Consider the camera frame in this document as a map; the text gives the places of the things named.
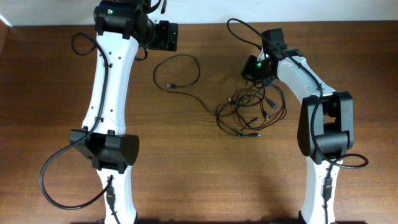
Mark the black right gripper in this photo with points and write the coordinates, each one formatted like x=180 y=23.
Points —
x=248 y=72

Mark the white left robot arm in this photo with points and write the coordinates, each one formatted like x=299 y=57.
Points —
x=122 y=28

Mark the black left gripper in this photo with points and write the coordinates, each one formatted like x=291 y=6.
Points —
x=168 y=36

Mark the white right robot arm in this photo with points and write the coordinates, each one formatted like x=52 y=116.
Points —
x=326 y=128

